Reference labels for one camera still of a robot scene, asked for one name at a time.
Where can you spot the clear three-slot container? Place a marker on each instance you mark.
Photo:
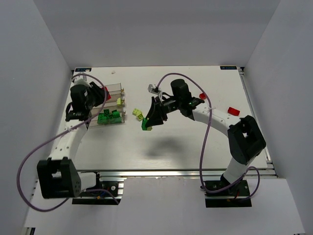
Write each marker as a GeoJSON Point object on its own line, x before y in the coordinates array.
{"type": "Point", "coordinates": [116, 91]}

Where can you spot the aluminium table frame rail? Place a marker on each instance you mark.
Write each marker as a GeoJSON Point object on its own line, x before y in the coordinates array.
{"type": "Point", "coordinates": [192, 173]}

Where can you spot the lime lego brick upper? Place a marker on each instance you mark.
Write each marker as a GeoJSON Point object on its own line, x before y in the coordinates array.
{"type": "Point", "coordinates": [136, 112]}

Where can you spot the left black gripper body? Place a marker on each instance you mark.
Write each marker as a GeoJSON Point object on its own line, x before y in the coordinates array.
{"type": "Point", "coordinates": [98, 90]}

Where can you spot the blue corner label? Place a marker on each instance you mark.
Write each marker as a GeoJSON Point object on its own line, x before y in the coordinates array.
{"type": "Point", "coordinates": [82, 70]}
{"type": "Point", "coordinates": [228, 67]}

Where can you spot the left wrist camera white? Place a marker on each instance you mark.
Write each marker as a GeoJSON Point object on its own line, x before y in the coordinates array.
{"type": "Point", "coordinates": [80, 79]}

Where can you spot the red rectangular lego brick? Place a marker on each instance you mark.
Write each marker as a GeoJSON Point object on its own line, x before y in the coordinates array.
{"type": "Point", "coordinates": [233, 111]}

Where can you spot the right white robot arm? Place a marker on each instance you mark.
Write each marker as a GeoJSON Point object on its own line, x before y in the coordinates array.
{"type": "Point", "coordinates": [245, 139]}

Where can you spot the green square lego brick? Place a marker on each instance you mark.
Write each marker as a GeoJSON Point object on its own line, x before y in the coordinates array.
{"type": "Point", "coordinates": [115, 120]}

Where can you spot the green lego brick underside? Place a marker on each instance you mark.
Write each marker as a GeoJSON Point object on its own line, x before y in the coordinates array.
{"type": "Point", "coordinates": [106, 112]}

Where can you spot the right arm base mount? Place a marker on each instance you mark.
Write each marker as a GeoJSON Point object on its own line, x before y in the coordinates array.
{"type": "Point", "coordinates": [234, 197]}

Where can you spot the right blue corner label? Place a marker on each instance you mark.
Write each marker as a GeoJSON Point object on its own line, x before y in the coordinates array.
{"type": "Point", "coordinates": [228, 67]}

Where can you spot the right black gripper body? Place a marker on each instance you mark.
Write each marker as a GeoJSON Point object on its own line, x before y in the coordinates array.
{"type": "Point", "coordinates": [162, 110]}

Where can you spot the lime rounded lego brick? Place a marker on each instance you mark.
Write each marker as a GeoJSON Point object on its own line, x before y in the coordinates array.
{"type": "Point", "coordinates": [119, 102]}

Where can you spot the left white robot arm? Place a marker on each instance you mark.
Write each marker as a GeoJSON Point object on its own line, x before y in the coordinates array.
{"type": "Point", "coordinates": [58, 177]}

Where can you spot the red flower lego piece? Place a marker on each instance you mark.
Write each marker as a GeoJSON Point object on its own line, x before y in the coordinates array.
{"type": "Point", "coordinates": [108, 96]}

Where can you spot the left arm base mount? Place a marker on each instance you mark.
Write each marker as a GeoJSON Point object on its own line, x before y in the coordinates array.
{"type": "Point", "coordinates": [99, 190]}

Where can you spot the small red square lego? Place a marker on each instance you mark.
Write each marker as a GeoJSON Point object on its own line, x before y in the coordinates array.
{"type": "Point", "coordinates": [202, 96]}

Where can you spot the left blue corner label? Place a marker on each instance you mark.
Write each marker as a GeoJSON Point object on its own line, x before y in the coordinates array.
{"type": "Point", "coordinates": [82, 70]}

